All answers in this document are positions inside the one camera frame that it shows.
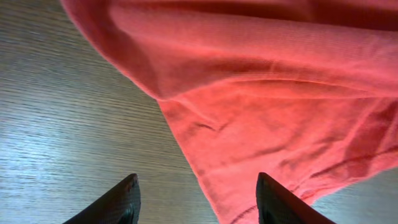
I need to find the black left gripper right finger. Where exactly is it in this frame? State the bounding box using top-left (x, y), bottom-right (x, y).
top-left (256, 172), bottom-right (335, 224)

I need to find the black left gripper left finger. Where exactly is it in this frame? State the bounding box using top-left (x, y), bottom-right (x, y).
top-left (64, 174), bottom-right (141, 224)

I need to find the orange t-shirt with white print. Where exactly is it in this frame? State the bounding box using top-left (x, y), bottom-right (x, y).
top-left (62, 0), bottom-right (397, 223)

